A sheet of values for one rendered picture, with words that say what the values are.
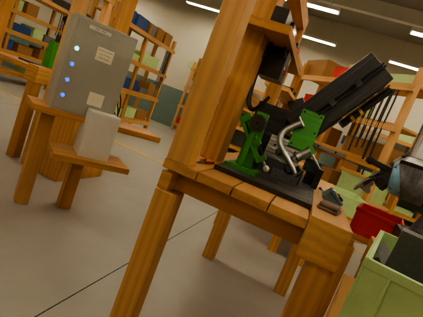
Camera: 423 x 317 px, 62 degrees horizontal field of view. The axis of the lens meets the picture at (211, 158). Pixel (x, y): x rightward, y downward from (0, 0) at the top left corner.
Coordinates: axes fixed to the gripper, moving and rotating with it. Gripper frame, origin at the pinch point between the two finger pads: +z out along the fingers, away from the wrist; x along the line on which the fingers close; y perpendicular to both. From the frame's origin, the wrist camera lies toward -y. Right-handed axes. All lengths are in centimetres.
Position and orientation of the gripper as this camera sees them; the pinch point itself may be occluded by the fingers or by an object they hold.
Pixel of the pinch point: (355, 187)
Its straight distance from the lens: 183.7
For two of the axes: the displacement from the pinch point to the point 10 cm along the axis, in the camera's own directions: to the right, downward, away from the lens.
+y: 5.3, 8.4, -1.3
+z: -8.0, 5.4, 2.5
